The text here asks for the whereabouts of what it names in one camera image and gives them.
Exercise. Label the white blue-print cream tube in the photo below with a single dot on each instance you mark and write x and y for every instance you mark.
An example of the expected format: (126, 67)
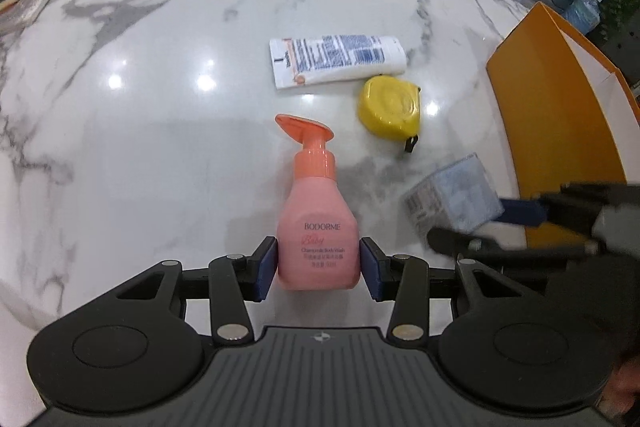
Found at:
(304, 62)

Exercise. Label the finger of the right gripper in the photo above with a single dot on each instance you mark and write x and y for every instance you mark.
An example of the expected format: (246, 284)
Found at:
(465, 246)
(576, 207)

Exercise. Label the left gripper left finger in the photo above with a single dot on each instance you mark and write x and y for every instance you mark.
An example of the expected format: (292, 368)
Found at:
(234, 280)

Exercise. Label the orange rimmed white box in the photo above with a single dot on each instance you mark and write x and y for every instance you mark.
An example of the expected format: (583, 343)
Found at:
(568, 111)

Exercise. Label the yellow tape measure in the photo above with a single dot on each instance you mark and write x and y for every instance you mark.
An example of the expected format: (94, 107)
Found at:
(389, 108)

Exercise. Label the blue water jug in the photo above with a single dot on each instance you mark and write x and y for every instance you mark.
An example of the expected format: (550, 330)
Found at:
(584, 15)

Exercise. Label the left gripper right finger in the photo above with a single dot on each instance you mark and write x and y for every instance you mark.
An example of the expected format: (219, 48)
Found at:
(402, 280)

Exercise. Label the light blue patterned box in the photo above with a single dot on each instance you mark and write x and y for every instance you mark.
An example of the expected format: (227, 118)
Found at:
(459, 197)

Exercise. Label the pink pump lotion bottle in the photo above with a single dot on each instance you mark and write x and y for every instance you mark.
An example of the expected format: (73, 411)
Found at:
(317, 233)

